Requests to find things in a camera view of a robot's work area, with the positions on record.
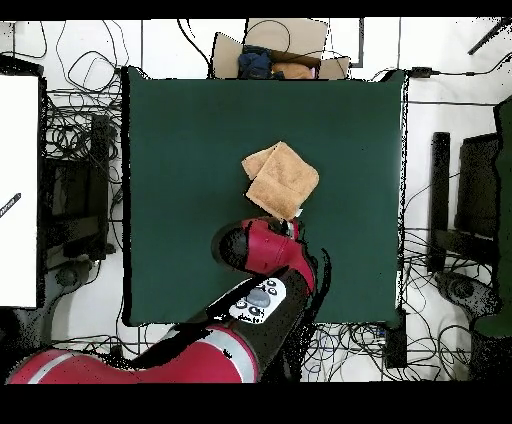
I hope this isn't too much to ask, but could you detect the tan terry towel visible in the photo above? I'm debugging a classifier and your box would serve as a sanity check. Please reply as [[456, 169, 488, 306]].
[[240, 140, 321, 222]]

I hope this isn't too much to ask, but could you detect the orange cloth item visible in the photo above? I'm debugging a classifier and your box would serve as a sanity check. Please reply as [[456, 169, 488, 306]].
[[271, 61, 315, 80]]

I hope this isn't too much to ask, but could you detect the black upright bar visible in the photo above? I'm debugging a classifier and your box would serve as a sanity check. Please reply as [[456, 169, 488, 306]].
[[426, 131, 452, 275]]

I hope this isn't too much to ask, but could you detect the dark green table cloth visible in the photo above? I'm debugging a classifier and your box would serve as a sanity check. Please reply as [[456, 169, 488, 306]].
[[121, 66, 407, 327]]

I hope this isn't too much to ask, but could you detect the dark blue garment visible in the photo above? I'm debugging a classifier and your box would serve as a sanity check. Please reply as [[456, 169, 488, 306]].
[[237, 44, 275, 80]]

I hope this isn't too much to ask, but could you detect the brown cardboard box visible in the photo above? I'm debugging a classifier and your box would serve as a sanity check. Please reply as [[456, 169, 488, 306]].
[[209, 17, 352, 81]]

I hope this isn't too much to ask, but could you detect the green cloth drape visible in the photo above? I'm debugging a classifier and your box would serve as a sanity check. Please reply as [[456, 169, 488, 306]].
[[473, 93, 512, 337]]

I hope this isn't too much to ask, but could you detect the dark slim rod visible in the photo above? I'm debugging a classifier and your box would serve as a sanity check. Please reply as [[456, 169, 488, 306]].
[[466, 17, 511, 56]]

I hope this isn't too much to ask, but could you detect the white board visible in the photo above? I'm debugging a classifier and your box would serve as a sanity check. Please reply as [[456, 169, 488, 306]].
[[0, 74, 40, 309]]

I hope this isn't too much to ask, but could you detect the black and blue cable tangle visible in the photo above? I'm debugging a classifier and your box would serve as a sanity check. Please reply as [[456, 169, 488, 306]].
[[299, 322, 387, 383]]

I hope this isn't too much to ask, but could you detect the grey angled frame bar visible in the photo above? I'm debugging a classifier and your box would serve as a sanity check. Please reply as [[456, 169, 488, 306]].
[[347, 17, 366, 68]]

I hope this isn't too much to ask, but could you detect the black stand frame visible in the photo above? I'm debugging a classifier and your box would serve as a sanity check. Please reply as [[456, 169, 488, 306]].
[[41, 113, 117, 261]]

